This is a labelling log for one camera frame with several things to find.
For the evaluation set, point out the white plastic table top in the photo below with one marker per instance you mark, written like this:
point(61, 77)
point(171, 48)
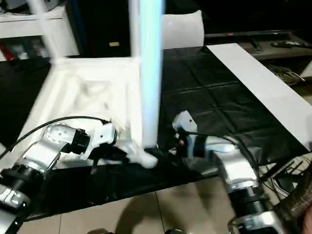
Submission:
point(85, 73)

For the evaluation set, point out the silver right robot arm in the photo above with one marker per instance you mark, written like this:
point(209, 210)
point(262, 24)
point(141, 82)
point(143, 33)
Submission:
point(239, 170)

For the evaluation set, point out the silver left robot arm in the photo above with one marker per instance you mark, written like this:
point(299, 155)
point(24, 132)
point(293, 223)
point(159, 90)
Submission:
point(44, 148)

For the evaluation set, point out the black mat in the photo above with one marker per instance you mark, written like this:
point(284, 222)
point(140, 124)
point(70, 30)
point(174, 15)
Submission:
point(207, 97)

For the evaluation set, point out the white flat board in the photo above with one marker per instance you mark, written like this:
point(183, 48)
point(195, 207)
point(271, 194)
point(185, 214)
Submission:
point(263, 85)

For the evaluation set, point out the small tan label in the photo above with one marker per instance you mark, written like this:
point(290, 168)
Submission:
point(114, 44)

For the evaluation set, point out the black router with label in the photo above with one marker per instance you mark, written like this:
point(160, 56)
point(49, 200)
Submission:
point(287, 180)

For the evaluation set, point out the dark textured bundle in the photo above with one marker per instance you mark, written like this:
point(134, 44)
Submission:
point(295, 204)

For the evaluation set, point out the red bottle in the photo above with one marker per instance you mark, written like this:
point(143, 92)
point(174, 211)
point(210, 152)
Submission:
point(6, 52)

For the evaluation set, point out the black remote control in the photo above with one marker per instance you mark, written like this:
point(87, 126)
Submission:
point(287, 44)

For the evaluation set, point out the white cardboard box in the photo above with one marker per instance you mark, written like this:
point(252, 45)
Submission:
point(307, 70)

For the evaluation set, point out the white cabinet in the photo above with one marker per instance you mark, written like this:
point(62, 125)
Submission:
point(24, 26)

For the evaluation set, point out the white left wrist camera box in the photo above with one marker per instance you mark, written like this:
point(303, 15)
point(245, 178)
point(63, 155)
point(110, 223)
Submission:
point(104, 135)

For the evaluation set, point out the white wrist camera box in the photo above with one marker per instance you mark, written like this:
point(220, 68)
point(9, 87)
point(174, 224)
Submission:
point(104, 135)
point(186, 124)

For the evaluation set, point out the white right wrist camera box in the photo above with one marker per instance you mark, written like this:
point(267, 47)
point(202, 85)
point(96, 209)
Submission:
point(186, 124)

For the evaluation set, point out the chrome metal frame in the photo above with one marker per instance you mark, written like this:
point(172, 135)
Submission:
point(232, 226)

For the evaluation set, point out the black metal table frame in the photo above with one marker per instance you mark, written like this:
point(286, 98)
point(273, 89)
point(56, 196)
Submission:
point(275, 170)

